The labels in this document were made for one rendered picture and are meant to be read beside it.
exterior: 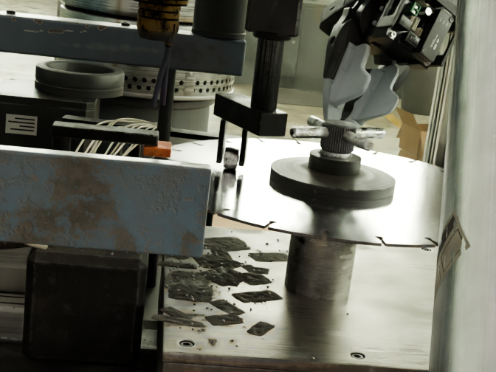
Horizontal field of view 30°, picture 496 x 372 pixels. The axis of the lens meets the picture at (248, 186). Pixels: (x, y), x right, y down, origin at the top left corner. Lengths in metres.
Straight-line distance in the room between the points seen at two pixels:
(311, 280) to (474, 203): 0.48
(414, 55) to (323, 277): 0.23
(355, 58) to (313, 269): 0.21
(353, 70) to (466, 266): 0.56
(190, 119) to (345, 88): 0.66
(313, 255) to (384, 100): 0.17
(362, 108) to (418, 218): 0.18
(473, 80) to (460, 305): 0.10
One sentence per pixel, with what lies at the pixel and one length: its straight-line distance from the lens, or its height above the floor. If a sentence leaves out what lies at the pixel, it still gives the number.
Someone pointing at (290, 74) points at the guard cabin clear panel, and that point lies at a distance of 1.89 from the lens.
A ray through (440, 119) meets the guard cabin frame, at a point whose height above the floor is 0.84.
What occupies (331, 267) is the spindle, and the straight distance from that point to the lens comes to 0.82.
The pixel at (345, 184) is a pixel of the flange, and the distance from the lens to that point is 0.78.
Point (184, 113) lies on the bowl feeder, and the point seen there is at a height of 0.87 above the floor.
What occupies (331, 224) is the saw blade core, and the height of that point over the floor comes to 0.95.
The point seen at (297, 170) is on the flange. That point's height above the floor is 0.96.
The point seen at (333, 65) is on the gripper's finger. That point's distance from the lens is 0.89.
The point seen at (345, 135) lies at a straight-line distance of 0.80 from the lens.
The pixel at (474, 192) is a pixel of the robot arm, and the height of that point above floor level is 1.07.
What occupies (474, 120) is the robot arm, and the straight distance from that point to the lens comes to 0.37.
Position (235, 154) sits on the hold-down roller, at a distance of 0.81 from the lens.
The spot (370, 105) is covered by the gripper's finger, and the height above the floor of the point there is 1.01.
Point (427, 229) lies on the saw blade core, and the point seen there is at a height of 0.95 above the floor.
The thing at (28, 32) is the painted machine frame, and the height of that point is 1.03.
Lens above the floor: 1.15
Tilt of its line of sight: 15 degrees down
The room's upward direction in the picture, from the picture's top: 7 degrees clockwise
